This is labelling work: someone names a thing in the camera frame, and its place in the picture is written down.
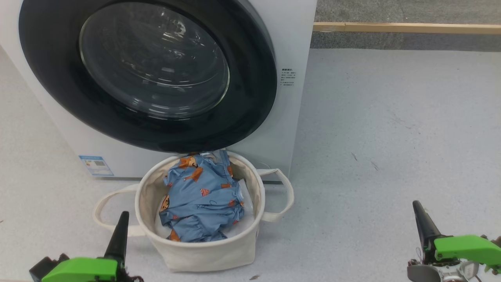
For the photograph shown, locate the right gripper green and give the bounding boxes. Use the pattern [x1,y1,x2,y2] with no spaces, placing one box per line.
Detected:
[413,201,501,273]

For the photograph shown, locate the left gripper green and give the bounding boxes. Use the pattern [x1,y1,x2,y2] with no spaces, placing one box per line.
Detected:
[41,211,141,282]

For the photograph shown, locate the blue frilled shorts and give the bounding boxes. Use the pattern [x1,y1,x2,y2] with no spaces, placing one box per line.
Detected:
[159,204,245,242]

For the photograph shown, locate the blue fox print shirt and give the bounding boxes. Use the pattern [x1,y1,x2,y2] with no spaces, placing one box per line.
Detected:
[162,150,245,220]

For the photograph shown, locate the dark washing machine door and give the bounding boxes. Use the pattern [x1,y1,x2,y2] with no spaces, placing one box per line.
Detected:
[18,0,278,153]

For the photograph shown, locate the cream canvas laundry basket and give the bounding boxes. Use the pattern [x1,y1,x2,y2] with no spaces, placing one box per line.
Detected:
[93,151,295,273]

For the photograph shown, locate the white front-load washing machine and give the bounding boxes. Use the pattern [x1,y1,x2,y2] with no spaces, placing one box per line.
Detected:
[0,0,317,184]

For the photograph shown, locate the blue energy label sticker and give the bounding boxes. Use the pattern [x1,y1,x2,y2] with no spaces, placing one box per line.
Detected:
[78,155,114,177]

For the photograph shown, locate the white plastic bag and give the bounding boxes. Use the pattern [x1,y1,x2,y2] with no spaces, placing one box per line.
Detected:
[155,178,255,239]

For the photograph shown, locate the light wooden floor strip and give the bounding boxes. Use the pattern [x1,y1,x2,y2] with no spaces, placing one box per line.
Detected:
[312,22,501,35]

